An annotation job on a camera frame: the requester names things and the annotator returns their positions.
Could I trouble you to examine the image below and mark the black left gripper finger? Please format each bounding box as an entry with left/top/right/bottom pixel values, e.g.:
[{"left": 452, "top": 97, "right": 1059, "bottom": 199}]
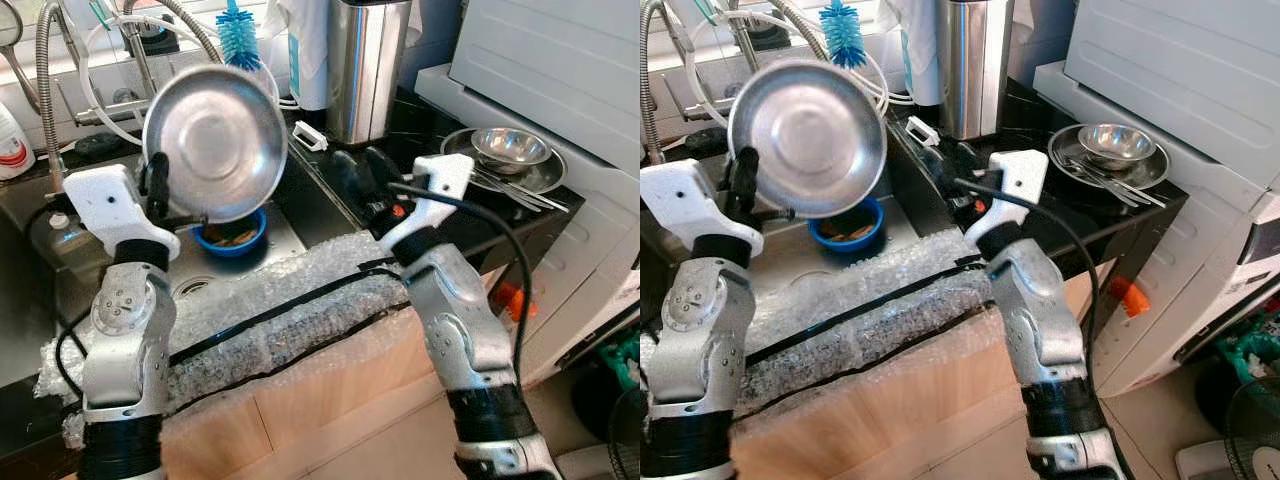
[
  {"left": 727, "top": 147, "right": 764, "bottom": 219},
  {"left": 143, "top": 153, "right": 173, "bottom": 221}
]

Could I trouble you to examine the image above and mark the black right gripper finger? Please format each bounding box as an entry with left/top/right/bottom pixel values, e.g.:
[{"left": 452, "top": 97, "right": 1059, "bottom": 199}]
[
  {"left": 333, "top": 150, "right": 367, "bottom": 207},
  {"left": 952, "top": 143, "right": 995, "bottom": 197},
  {"left": 923, "top": 146, "right": 957, "bottom": 203},
  {"left": 362, "top": 147, "right": 406, "bottom": 201}
]

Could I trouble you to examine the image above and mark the large steel plate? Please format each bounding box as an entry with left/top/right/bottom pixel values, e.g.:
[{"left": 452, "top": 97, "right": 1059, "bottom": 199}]
[
  {"left": 727, "top": 58, "right": 888, "bottom": 220},
  {"left": 142, "top": 65, "right": 290, "bottom": 224}
]

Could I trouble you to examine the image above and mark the small white plastic clip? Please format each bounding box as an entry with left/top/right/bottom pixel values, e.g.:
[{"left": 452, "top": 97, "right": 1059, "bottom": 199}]
[
  {"left": 291, "top": 120, "right": 329, "bottom": 153},
  {"left": 904, "top": 115, "right": 941, "bottom": 149}
]

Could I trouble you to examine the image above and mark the black round sink stopper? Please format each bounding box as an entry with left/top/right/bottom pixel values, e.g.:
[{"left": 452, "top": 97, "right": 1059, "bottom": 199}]
[
  {"left": 688, "top": 127, "right": 736, "bottom": 156},
  {"left": 74, "top": 132, "right": 124, "bottom": 159}
]

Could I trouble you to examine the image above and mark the stainless steel sink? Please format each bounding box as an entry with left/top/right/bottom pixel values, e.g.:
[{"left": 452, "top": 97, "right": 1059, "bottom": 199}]
[
  {"left": 640, "top": 120, "right": 961, "bottom": 301},
  {"left": 0, "top": 125, "right": 346, "bottom": 386}
]

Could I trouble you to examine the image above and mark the chrome mixer tap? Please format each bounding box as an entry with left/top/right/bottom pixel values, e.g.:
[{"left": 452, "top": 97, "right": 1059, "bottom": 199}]
[
  {"left": 685, "top": 10, "right": 771, "bottom": 121},
  {"left": 75, "top": 15, "right": 161, "bottom": 126}
]

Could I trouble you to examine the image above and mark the blue plastic bowl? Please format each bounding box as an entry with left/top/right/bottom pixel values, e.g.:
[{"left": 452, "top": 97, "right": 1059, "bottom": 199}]
[
  {"left": 808, "top": 195, "right": 886, "bottom": 253},
  {"left": 190, "top": 208, "right": 269, "bottom": 259}
]

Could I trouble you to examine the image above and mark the tall stainless steel canister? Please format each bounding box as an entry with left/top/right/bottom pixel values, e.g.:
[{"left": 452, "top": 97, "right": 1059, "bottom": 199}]
[
  {"left": 325, "top": 0, "right": 413, "bottom": 147},
  {"left": 935, "top": 0, "right": 1016, "bottom": 141}
]

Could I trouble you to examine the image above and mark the clear bubble wrap strip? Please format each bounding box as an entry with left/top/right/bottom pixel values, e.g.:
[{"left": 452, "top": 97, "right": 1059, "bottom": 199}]
[
  {"left": 35, "top": 232, "right": 411, "bottom": 446},
  {"left": 740, "top": 228, "right": 1001, "bottom": 421}
]

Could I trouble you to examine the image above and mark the small steel bowl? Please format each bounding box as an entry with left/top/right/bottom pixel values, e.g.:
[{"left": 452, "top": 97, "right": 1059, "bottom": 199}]
[
  {"left": 1077, "top": 123, "right": 1158, "bottom": 172},
  {"left": 471, "top": 127, "right": 553, "bottom": 176}
]

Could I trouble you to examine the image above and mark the black tape strip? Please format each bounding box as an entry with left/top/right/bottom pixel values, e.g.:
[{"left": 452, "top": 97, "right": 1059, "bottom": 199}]
[
  {"left": 165, "top": 300, "right": 411, "bottom": 411},
  {"left": 168, "top": 262, "right": 401, "bottom": 366},
  {"left": 740, "top": 300, "right": 1001, "bottom": 411},
  {"left": 745, "top": 260, "right": 986, "bottom": 366}
]

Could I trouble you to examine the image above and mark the white soap bottle red cap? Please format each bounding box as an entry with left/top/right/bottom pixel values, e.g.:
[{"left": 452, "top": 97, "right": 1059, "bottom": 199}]
[{"left": 0, "top": 100, "right": 36, "bottom": 183}]

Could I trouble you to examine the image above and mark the steel cutlery piece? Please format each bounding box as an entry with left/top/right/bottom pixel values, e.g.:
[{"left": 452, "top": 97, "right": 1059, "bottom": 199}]
[
  {"left": 470, "top": 165, "right": 561, "bottom": 214},
  {"left": 1062, "top": 155, "right": 1159, "bottom": 209},
  {"left": 1075, "top": 155, "right": 1169, "bottom": 206},
  {"left": 480, "top": 163, "right": 571, "bottom": 211}
]

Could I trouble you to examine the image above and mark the orange plastic object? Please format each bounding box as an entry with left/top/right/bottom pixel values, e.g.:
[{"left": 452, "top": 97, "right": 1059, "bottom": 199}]
[
  {"left": 493, "top": 281, "right": 538, "bottom": 323},
  {"left": 1107, "top": 275, "right": 1151, "bottom": 319}
]

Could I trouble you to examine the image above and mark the steel gooseneck spring faucet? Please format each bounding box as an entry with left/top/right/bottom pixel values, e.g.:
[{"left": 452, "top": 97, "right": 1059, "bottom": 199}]
[
  {"left": 120, "top": 0, "right": 226, "bottom": 66},
  {"left": 765, "top": 0, "right": 831, "bottom": 61}
]

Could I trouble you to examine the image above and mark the blue bottle brush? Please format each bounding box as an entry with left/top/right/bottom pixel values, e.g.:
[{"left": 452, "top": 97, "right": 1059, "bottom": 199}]
[
  {"left": 820, "top": 0, "right": 867, "bottom": 69},
  {"left": 216, "top": 0, "right": 263, "bottom": 73}
]

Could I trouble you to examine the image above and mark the white washing machine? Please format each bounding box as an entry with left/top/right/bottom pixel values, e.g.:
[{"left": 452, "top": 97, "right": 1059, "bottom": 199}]
[
  {"left": 415, "top": 0, "right": 640, "bottom": 386},
  {"left": 1033, "top": 0, "right": 1280, "bottom": 399}
]

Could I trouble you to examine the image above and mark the light wood sink cabinet front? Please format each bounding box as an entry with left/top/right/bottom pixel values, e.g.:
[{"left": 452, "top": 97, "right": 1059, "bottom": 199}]
[
  {"left": 730, "top": 320, "right": 1091, "bottom": 480},
  {"left": 150, "top": 320, "right": 471, "bottom": 480}
]

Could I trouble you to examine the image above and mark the green plastic bag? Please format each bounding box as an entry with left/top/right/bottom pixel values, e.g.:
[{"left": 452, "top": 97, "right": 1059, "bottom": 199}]
[
  {"left": 1212, "top": 325, "right": 1280, "bottom": 386},
  {"left": 598, "top": 335, "right": 640, "bottom": 393}
]

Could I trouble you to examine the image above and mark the steel mesh strainer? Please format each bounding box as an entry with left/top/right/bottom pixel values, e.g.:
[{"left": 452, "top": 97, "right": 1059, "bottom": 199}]
[{"left": 0, "top": 0, "right": 43, "bottom": 116}]

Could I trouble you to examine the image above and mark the black floor fan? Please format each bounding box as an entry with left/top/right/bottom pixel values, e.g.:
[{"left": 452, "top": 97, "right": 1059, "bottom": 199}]
[
  {"left": 1222, "top": 378, "right": 1280, "bottom": 480},
  {"left": 605, "top": 385, "right": 640, "bottom": 480}
]

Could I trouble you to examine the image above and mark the white plastic base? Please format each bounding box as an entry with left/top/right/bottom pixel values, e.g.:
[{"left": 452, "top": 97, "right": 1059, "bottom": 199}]
[
  {"left": 553, "top": 445, "right": 621, "bottom": 480},
  {"left": 1173, "top": 440, "right": 1233, "bottom": 480}
]

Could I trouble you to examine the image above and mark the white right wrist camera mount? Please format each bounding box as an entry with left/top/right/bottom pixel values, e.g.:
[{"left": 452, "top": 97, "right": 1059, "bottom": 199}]
[
  {"left": 962, "top": 150, "right": 1049, "bottom": 249},
  {"left": 378, "top": 154, "right": 475, "bottom": 253}
]

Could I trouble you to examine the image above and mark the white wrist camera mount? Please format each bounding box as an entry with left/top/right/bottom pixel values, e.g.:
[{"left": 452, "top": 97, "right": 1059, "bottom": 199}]
[
  {"left": 62, "top": 164, "right": 182, "bottom": 263},
  {"left": 640, "top": 159, "right": 766, "bottom": 259},
  {"left": 378, "top": 154, "right": 475, "bottom": 253},
  {"left": 962, "top": 150, "right": 1049, "bottom": 249}
]

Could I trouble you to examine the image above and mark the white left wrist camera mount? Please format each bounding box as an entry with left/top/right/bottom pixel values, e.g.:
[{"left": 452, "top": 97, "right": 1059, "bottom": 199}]
[
  {"left": 640, "top": 159, "right": 766, "bottom": 259},
  {"left": 62, "top": 164, "right": 182, "bottom": 263}
]

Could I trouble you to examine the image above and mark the white water hose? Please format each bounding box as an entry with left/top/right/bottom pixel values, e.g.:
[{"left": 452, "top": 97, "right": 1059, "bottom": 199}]
[
  {"left": 78, "top": 12, "right": 301, "bottom": 151},
  {"left": 688, "top": 8, "right": 916, "bottom": 146}
]

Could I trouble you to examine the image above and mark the steel spring faucet hose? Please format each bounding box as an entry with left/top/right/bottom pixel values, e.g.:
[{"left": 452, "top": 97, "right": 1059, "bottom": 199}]
[
  {"left": 35, "top": 0, "right": 71, "bottom": 196},
  {"left": 640, "top": 0, "right": 669, "bottom": 166}
]

